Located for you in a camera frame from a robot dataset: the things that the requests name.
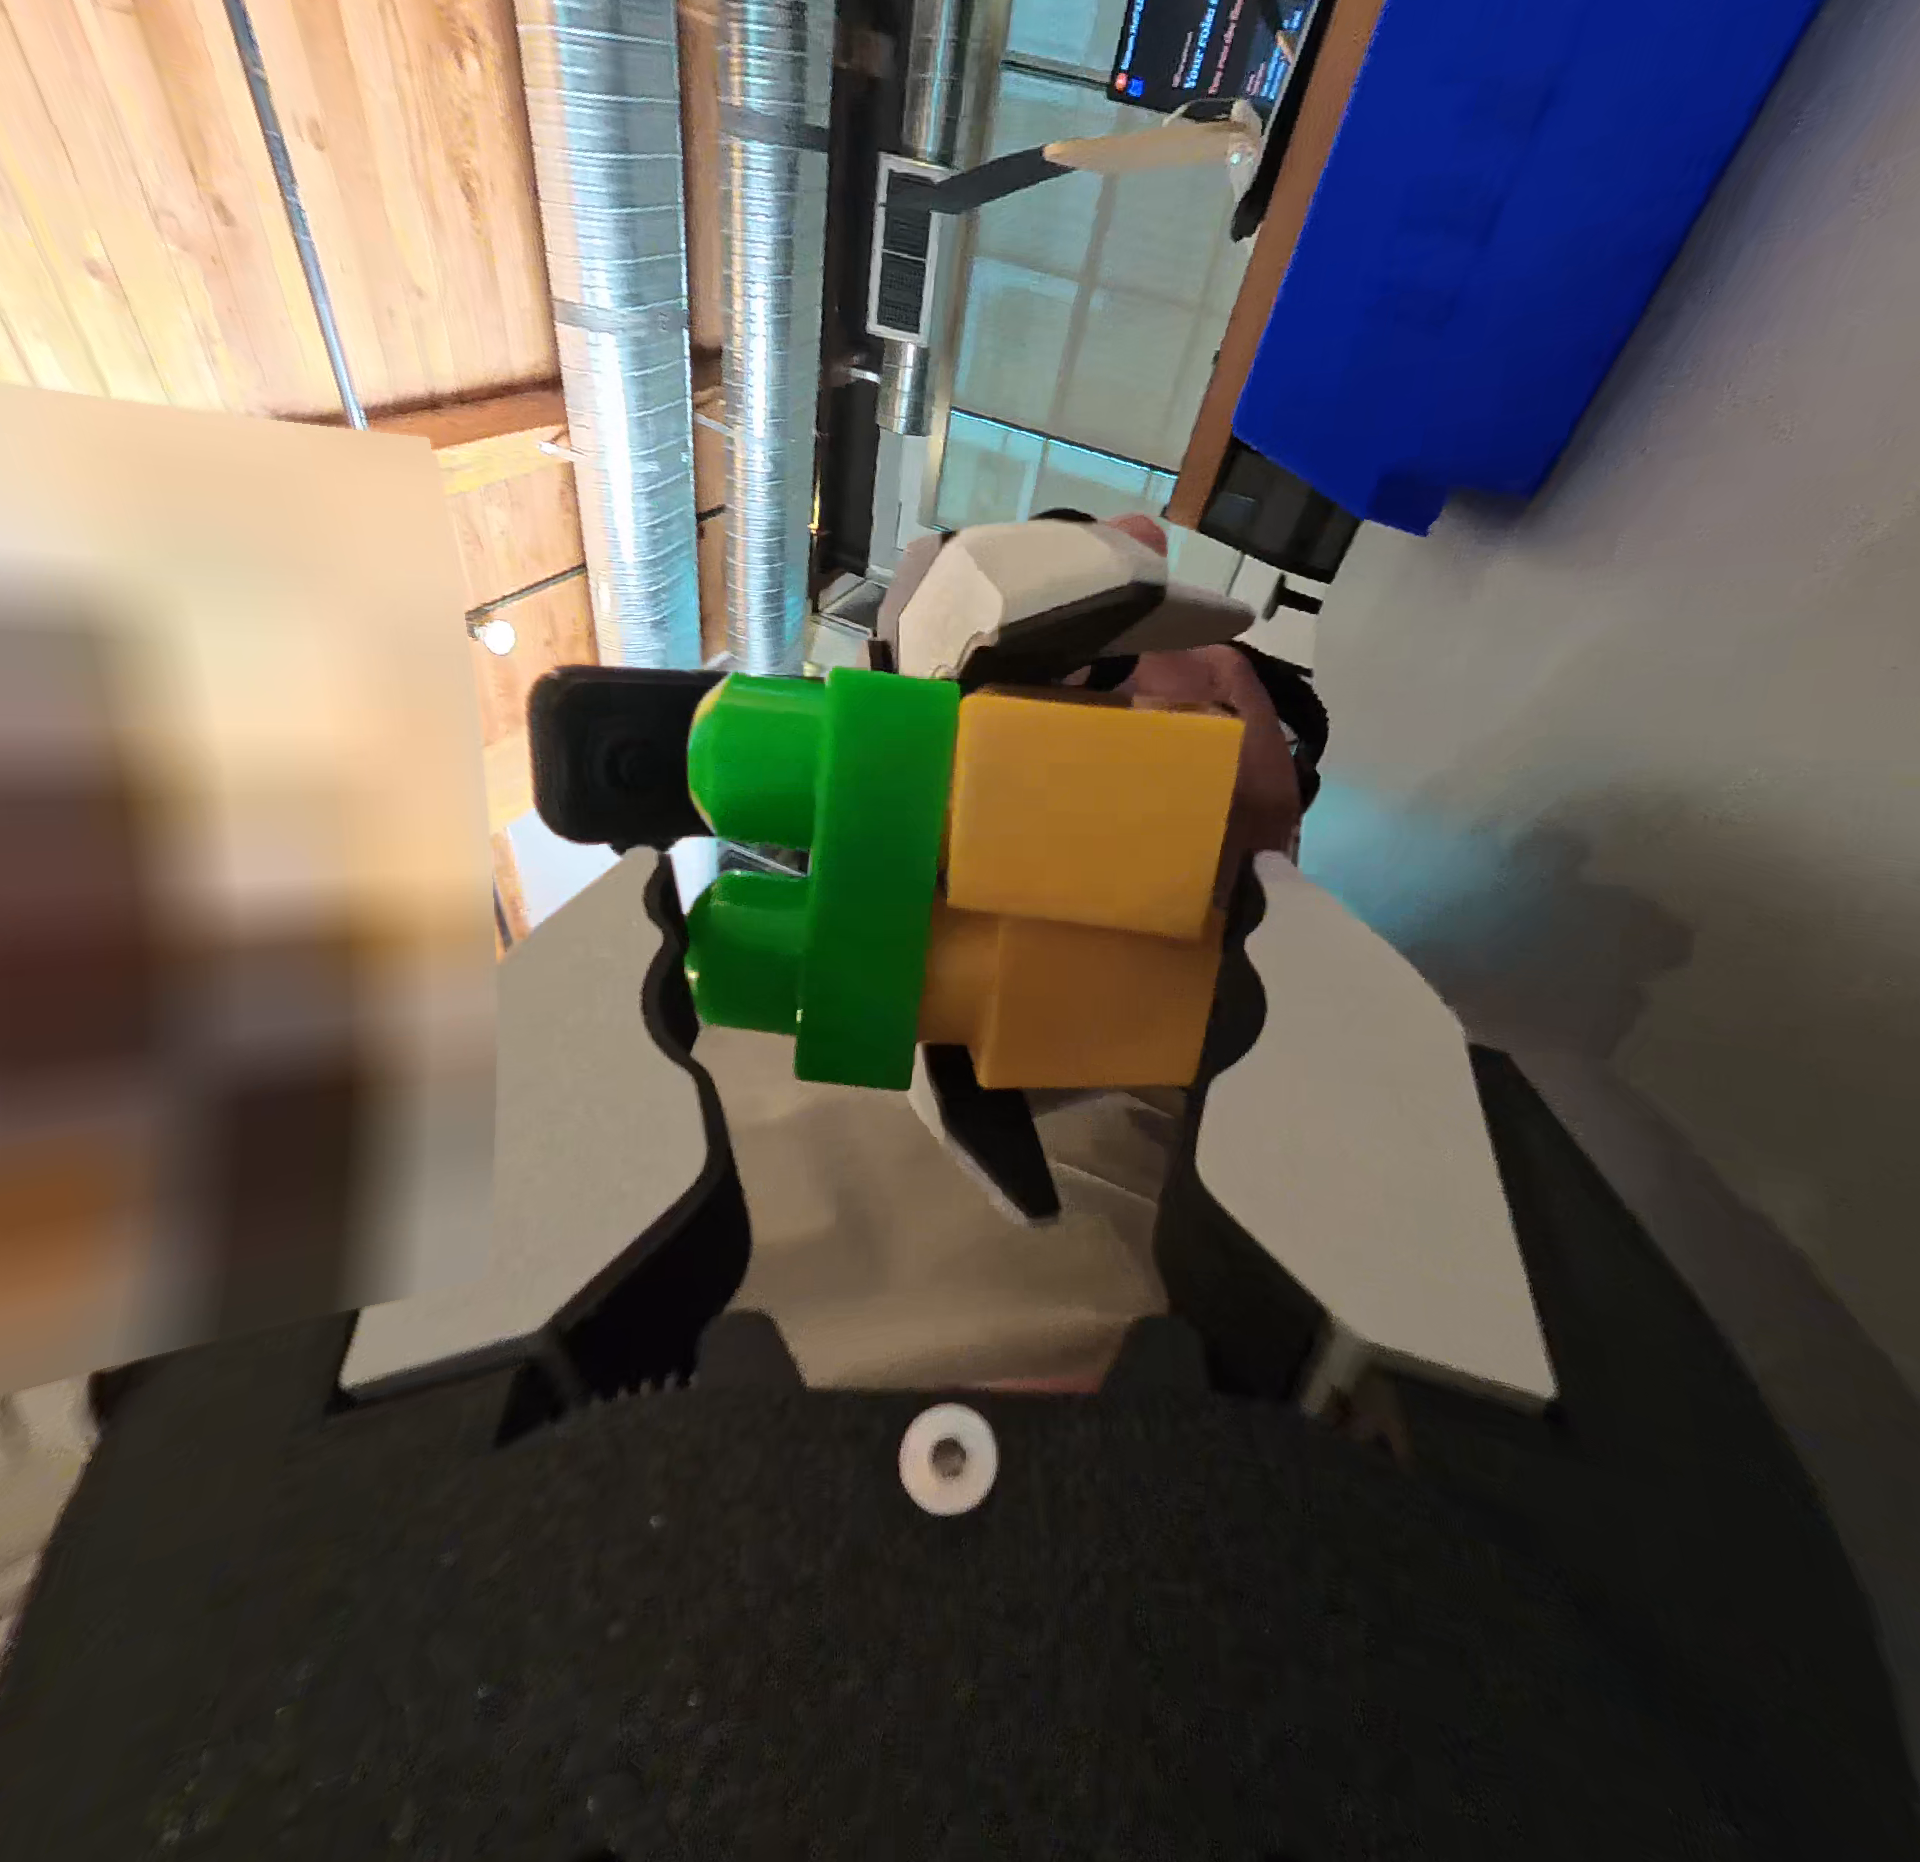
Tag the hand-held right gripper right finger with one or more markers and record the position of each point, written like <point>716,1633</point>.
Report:
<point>1380,1172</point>

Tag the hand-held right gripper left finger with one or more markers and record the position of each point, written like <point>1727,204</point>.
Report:
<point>586,1172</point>

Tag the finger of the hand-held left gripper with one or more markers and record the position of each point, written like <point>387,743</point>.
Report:
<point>992,1145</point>
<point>1035,589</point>

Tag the yellow toy block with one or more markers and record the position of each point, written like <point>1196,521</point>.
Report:
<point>1094,813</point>
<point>1079,999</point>

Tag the green double toy block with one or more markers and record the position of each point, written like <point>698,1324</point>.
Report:
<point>869,904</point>

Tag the blue plastic bin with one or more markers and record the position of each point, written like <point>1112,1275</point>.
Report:
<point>1530,213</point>

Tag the person's left hand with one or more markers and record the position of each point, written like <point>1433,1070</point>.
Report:
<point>1245,738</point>

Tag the large display screen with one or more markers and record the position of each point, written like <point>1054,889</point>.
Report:
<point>1215,19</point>

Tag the silver ventilation duct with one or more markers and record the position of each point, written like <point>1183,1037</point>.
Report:
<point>775,272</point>
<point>614,272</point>

